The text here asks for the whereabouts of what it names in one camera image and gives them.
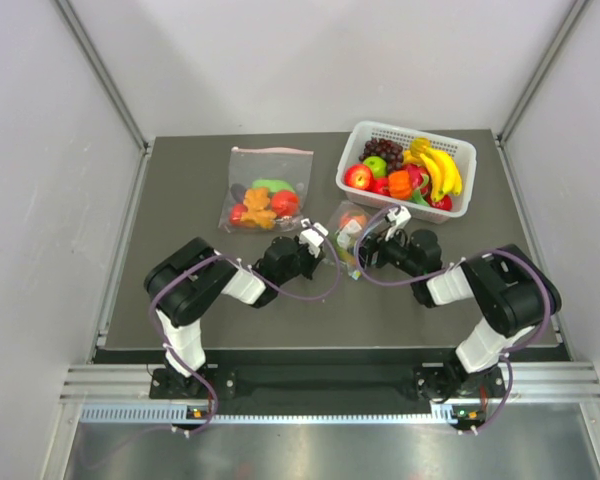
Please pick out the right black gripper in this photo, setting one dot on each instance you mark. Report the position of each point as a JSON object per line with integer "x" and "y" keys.
{"x": 373, "y": 244}

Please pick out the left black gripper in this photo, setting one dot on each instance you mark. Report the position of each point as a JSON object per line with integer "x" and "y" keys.
{"x": 313, "y": 260}

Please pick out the blue-zip clear bag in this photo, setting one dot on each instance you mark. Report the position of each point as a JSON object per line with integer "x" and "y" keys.
{"x": 335, "y": 234}

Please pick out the fake peach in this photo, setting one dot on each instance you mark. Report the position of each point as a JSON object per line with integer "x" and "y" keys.
{"x": 353, "y": 222}

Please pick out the orange green fake mango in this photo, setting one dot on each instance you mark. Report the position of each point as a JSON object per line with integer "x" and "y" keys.
{"x": 346, "y": 251}

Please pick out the orange fake pumpkin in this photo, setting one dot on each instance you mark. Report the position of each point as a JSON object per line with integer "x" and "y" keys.
{"x": 399, "y": 185}

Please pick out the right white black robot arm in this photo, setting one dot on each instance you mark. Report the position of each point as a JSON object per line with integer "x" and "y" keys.
{"x": 512, "y": 293}

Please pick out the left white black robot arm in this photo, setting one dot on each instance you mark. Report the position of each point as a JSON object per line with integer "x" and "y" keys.
{"x": 185, "y": 285}

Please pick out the red fake tomato in bag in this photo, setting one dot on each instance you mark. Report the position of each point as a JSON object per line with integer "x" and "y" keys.
{"x": 284, "y": 203}

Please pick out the green fake pepper in bag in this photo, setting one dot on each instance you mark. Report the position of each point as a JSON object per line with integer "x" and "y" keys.
{"x": 272, "y": 185}

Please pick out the pink-zip clear bag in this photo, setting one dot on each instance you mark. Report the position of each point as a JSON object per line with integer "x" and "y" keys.
{"x": 249, "y": 164}

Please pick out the orange fake ginger in bag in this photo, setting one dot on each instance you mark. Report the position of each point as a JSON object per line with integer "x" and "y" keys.
{"x": 259, "y": 215}

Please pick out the red fake strawberry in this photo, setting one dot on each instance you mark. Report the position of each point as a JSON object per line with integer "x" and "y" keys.
{"x": 444, "y": 203}

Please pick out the small red fake chili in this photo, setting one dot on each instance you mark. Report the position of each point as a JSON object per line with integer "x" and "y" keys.
{"x": 236, "y": 214}

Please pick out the red fake apple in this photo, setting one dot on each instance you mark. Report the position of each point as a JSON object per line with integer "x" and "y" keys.
{"x": 359, "y": 177}

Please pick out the pink fake dragon fruit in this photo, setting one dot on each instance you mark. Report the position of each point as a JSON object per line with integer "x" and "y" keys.
{"x": 421, "y": 183}

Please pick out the yellow fake banana bunch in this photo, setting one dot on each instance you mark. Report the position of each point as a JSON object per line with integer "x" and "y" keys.
{"x": 444, "y": 177}

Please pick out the green fake apple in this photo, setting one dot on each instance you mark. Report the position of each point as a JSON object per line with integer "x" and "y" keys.
{"x": 377, "y": 165}

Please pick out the purple fake grapes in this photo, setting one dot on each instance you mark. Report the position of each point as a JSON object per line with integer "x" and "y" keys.
{"x": 391, "y": 151}

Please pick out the white plastic basket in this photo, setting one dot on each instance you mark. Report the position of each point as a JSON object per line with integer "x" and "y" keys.
{"x": 463, "y": 153}

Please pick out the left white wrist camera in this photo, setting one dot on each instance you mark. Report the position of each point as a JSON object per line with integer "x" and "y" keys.
{"x": 313, "y": 235}

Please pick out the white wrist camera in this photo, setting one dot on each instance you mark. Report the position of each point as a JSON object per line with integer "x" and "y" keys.
{"x": 396, "y": 218}
{"x": 313, "y": 235}

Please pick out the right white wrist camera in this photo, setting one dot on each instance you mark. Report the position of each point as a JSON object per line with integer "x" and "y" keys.
{"x": 396, "y": 218}

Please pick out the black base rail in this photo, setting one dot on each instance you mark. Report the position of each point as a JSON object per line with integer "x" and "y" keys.
{"x": 411, "y": 373}

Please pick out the slotted cable duct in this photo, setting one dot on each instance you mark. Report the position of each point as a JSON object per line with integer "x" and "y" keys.
{"x": 189, "y": 415}

